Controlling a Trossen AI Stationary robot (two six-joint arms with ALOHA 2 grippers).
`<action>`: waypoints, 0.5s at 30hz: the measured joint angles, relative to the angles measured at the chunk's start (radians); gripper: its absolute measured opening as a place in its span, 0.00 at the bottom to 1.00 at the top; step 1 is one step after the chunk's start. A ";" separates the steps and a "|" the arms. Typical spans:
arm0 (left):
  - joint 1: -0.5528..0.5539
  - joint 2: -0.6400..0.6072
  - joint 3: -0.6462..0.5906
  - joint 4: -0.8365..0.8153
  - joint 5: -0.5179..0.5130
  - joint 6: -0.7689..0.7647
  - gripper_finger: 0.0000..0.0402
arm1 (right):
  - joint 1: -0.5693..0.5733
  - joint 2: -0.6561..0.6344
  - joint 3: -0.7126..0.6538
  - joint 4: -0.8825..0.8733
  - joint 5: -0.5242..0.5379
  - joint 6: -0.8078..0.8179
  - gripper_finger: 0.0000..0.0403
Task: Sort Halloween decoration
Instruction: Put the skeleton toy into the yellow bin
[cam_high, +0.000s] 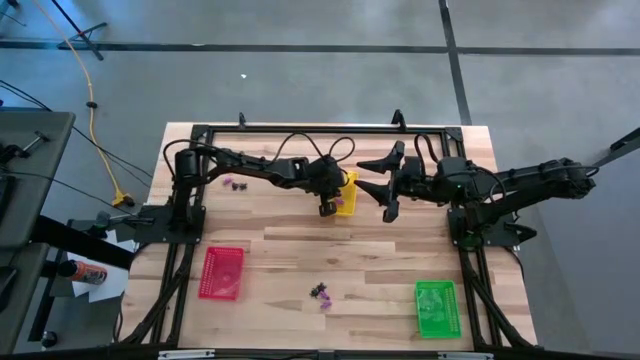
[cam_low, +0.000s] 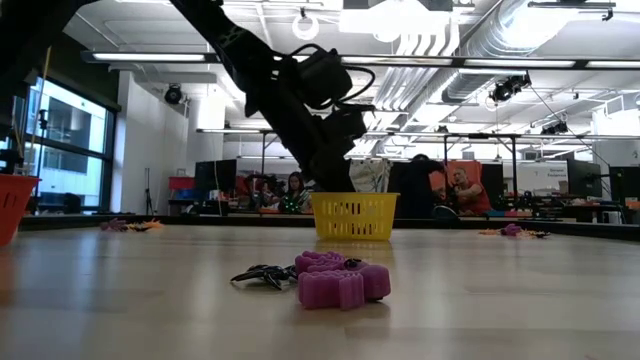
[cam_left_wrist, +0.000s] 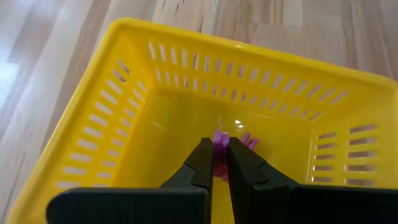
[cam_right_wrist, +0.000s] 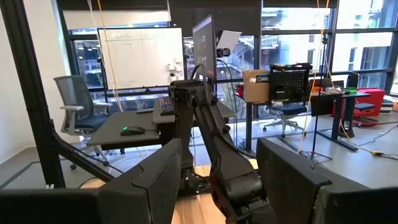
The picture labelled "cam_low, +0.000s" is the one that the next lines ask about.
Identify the black ceiling spotlight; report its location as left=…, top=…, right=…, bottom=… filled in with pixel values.
left=539, top=119, right=570, bottom=137
left=163, top=83, right=184, bottom=106
left=487, top=73, right=533, bottom=104

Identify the red plastic basket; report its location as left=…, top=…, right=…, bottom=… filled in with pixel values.
left=0, top=173, right=42, bottom=247

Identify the black chair back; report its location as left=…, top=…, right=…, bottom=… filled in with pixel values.
left=431, top=204, right=462, bottom=222

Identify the long light bar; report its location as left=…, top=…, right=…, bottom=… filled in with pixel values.
left=80, top=49, right=640, bottom=72

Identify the red bin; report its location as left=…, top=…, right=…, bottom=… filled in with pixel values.
left=168, top=175, right=196, bottom=192

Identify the yellow cable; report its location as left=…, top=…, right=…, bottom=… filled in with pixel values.
left=27, top=45, right=54, bottom=167

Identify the white ceiling pipe bundle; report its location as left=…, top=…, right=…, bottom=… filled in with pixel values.
left=372, top=29, right=461, bottom=112

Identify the black background rig frame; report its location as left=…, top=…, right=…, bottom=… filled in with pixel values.
left=442, top=132, right=519, bottom=202
left=258, top=128, right=281, bottom=194

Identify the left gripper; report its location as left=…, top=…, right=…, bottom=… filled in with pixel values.
left=259, top=74, right=376, bottom=195

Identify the person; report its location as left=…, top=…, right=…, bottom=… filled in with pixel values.
left=397, top=153, right=447, bottom=219
left=279, top=171, right=314, bottom=215
left=447, top=166, right=494, bottom=217

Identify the silver air duct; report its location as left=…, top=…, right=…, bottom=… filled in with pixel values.
left=439, top=0, right=576, bottom=104

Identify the large window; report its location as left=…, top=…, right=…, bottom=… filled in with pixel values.
left=0, top=74, right=117, bottom=215

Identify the black desk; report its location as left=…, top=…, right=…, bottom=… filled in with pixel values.
left=494, top=197, right=640, bottom=225

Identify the orange curtain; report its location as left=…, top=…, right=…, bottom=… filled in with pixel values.
left=429, top=158, right=505, bottom=219

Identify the white patterned cloth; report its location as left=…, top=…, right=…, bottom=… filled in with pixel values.
left=348, top=158, right=394, bottom=194

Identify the yellow plastic basket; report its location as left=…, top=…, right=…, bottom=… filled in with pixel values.
left=309, top=191, right=401, bottom=242

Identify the black aluminium rig frame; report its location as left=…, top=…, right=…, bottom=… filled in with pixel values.
left=19, top=212, right=640, bottom=243

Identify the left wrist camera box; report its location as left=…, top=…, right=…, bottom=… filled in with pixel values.
left=298, top=47, right=354, bottom=110

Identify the white sign board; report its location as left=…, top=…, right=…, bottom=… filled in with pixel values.
left=517, top=162, right=569, bottom=194

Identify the black monitor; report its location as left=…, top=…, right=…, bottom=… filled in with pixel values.
left=193, top=158, right=238, bottom=194
left=608, top=165, right=640, bottom=202
left=566, top=158, right=604, bottom=199

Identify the black tripod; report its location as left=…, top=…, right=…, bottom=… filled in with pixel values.
left=143, top=167, right=155, bottom=217

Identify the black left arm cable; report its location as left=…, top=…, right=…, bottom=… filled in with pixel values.
left=287, top=42, right=377, bottom=107

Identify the white ring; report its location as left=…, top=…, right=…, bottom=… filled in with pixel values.
left=291, top=13, right=321, bottom=42

